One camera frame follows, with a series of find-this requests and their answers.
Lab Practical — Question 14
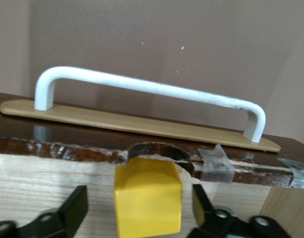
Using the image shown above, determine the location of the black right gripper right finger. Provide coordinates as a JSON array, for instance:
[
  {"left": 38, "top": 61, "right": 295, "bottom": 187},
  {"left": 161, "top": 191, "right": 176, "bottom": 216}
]
[{"left": 186, "top": 183, "right": 295, "bottom": 238}]

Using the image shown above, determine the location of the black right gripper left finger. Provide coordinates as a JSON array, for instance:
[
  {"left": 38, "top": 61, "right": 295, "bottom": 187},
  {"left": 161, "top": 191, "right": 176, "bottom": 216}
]
[{"left": 0, "top": 185, "right": 89, "bottom": 238}]

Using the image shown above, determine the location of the wooden drawer with white handle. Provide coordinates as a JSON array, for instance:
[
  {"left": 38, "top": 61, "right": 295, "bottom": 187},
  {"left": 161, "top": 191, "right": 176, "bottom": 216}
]
[{"left": 0, "top": 65, "right": 304, "bottom": 238}]

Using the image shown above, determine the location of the yellow wooden block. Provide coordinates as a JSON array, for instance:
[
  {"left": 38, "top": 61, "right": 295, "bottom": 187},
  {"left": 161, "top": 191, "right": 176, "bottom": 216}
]
[{"left": 114, "top": 158, "right": 182, "bottom": 238}]

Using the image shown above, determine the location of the clear adhesive tape piece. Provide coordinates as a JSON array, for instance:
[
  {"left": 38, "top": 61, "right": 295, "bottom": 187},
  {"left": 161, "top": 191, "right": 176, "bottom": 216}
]
[{"left": 198, "top": 143, "right": 236, "bottom": 183}]

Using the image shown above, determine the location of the brown table cover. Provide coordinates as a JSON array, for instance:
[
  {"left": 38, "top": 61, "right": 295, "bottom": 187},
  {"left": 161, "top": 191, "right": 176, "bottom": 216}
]
[{"left": 0, "top": 0, "right": 304, "bottom": 147}]

